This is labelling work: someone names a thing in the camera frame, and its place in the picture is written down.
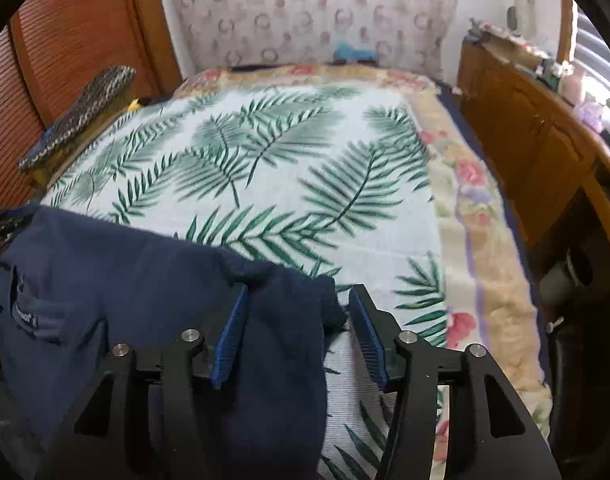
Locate wooden louvered wardrobe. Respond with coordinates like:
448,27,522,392
0,0,183,211

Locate circle-patterned sheer curtain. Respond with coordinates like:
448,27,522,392
162,0,460,81

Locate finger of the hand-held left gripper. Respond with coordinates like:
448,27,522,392
0,207,33,242

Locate dark circle-patterned pillow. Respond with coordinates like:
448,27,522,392
19,64,137,171

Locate floral blanket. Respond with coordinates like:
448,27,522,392
172,62,553,480

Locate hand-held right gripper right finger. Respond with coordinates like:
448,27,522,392
347,284,560,480

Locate cardboard box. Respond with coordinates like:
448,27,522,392
480,35,540,61

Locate light purple bag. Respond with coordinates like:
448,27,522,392
575,100,606,128

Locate palm-leaf printed sheet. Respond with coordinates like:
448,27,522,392
40,85,448,480

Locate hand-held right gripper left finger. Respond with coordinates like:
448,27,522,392
35,285,250,480

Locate navy blue printed t-shirt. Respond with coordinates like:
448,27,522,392
0,207,348,480

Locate dark chair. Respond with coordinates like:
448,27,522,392
545,317,610,466

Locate dark blue mattress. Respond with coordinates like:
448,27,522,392
435,82,540,311

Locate grey waste bin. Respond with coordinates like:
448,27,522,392
537,252,593,308

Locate wooden cabinet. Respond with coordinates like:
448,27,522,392
457,40,610,271

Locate blue cloth bundle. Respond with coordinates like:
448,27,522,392
332,42,378,63

